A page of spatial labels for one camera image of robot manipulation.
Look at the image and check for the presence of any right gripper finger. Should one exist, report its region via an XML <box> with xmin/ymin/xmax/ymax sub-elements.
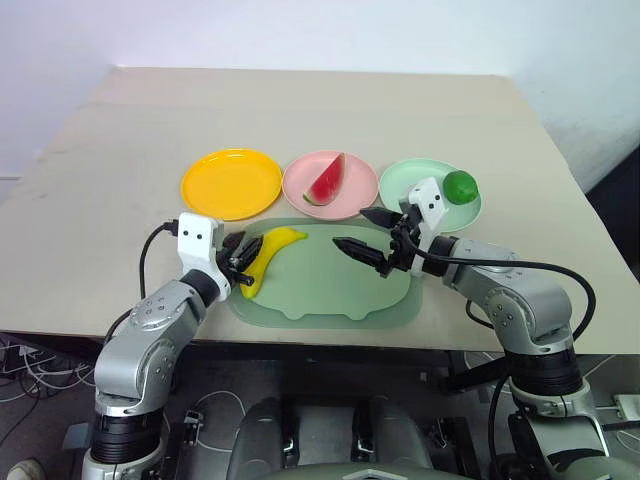
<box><xmin>331</xmin><ymin>237</ymin><xmax>389</xmax><ymax>272</ymax></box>
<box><xmin>359</xmin><ymin>208</ymin><xmax>402</xmax><ymax>230</ymax></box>

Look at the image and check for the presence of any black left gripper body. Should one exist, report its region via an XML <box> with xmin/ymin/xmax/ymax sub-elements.
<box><xmin>215</xmin><ymin>232</ymin><xmax>247</xmax><ymax>275</ymax></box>

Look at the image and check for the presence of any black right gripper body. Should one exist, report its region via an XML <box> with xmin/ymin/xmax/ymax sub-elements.
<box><xmin>378</xmin><ymin>212</ymin><xmax>424</xmax><ymax>279</ymax></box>

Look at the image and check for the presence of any yellow banana toy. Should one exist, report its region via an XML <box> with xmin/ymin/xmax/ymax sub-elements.
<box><xmin>239</xmin><ymin>227</ymin><xmax>310</xmax><ymax>301</ymax></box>

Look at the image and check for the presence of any pink plastic plate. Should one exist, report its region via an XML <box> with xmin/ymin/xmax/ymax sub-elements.
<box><xmin>282</xmin><ymin>150</ymin><xmax>379</xmax><ymax>221</ymax></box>

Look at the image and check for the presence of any pale green plastic plate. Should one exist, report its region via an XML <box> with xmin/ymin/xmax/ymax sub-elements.
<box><xmin>378</xmin><ymin>157</ymin><xmax>484</xmax><ymax>233</ymax></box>

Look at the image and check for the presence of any yellow plastic plate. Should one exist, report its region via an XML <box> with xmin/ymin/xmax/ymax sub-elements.
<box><xmin>180</xmin><ymin>147</ymin><xmax>284</xmax><ymax>222</ymax></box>

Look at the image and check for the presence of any pale green silicone mat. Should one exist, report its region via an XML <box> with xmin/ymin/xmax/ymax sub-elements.
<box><xmin>227</xmin><ymin>217</ymin><xmax>424</xmax><ymax>331</ymax></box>

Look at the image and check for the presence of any red watermelon slice toy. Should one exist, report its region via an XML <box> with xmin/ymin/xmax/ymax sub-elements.
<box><xmin>302</xmin><ymin>152</ymin><xmax>347</xmax><ymax>206</ymax></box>

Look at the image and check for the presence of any green lime toy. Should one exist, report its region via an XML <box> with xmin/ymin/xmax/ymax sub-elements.
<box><xmin>442</xmin><ymin>170</ymin><xmax>480</xmax><ymax>205</ymax></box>

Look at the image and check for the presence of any dark grey rounded housing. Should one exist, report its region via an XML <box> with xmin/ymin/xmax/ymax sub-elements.
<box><xmin>227</xmin><ymin>394</ymin><xmax>435</xmax><ymax>480</ymax></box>

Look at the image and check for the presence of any grey floor block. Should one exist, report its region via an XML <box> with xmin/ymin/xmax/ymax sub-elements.
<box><xmin>61</xmin><ymin>423</ymin><xmax>95</xmax><ymax>452</ymax></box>

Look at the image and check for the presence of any white power adapter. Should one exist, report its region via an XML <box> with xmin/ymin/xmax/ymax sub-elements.
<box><xmin>613</xmin><ymin>393</ymin><xmax>640</xmax><ymax>422</ymax></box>

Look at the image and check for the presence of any white shoe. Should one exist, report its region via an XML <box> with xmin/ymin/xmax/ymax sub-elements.
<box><xmin>6</xmin><ymin>458</ymin><xmax>44</xmax><ymax>480</ymax></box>

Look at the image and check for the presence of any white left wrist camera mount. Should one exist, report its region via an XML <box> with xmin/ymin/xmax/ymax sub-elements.
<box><xmin>176</xmin><ymin>212</ymin><xmax>232</xmax><ymax>294</ymax></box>

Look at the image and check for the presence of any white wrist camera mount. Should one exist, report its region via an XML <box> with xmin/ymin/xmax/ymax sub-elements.
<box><xmin>176</xmin><ymin>212</ymin><xmax>232</xmax><ymax>294</ymax></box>
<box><xmin>397</xmin><ymin>177</ymin><xmax>449</xmax><ymax>277</ymax></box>

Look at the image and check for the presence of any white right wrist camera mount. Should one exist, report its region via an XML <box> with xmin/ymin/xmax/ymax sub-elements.
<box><xmin>397</xmin><ymin>177</ymin><xmax>449</xmax><ymax>277</ymax></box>

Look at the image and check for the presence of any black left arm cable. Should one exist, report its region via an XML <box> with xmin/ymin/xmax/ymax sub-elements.
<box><xmin>102</xmin><ymin>219</ymin><xmax>181</xmax><ymax>351</ymax></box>

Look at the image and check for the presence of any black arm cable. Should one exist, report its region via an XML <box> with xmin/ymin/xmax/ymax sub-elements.
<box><xmin>102</xmin><ymin>219</ymin><xmax>181</xmax><ymax>351</ymax></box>
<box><xmin>399</xmin><ymin>227</ymin><xmax>598</xmax><ymax>351</ymax></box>

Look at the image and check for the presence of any black table frame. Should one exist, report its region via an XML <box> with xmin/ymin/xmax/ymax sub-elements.
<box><xmin>172</xmin><ymin>343</ymin><xmax>507</xmax><ymax>397</ymax></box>

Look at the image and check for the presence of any white looped floor cable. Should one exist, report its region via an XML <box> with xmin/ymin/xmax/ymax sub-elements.
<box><xmin>193</xmin><ymin>388</ymin><xmax>247</xmax><ymax>451</ymax></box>

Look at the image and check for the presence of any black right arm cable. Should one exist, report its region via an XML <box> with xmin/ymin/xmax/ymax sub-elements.
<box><xmin>399</xmin><ymin>227</ymin><xmax>598</xmax><ymax>351</ymax></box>

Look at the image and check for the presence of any white floor cable bundle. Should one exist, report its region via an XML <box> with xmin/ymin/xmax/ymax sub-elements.
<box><xmin>0</xmin><ymin>339</ymin><xmax>97</xmax><ymax>404</ymax></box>

